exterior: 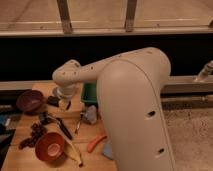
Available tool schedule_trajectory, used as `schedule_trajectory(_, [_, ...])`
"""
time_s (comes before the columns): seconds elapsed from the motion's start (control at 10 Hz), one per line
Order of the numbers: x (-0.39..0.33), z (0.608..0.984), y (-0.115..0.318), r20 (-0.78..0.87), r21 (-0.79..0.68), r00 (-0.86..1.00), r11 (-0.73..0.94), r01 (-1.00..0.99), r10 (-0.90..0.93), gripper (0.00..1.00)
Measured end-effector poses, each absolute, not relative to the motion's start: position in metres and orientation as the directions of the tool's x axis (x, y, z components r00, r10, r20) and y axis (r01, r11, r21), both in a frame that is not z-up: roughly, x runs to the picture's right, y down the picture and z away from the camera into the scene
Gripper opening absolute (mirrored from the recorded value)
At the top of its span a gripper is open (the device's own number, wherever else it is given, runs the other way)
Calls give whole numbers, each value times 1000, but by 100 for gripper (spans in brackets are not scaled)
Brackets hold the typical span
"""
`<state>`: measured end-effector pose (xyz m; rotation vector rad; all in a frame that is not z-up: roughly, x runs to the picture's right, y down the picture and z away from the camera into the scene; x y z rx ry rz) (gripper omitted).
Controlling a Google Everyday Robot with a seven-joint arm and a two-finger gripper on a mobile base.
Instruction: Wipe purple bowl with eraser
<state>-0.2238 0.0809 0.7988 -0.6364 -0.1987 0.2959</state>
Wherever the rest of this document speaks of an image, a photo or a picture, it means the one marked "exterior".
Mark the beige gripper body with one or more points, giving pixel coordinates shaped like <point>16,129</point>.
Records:
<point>66,92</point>

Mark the black eraser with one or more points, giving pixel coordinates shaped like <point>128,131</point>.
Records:
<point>54,101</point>

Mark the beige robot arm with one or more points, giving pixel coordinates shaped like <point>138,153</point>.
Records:
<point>128,87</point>

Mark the red brown bowl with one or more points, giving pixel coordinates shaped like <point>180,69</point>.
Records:
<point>50,147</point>

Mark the green plastic tray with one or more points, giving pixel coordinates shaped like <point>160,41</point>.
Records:
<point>89,93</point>

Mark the wooden cutting board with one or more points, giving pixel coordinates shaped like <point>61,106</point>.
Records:
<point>25,159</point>

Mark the dark grape bunch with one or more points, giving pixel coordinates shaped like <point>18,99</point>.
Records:
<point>37,131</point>

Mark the yellow banana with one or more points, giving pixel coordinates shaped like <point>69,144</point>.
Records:
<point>73,152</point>

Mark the blue sponge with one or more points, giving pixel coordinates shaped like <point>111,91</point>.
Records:
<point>107,151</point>

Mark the black handled knife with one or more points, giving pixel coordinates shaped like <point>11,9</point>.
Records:
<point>46,118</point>

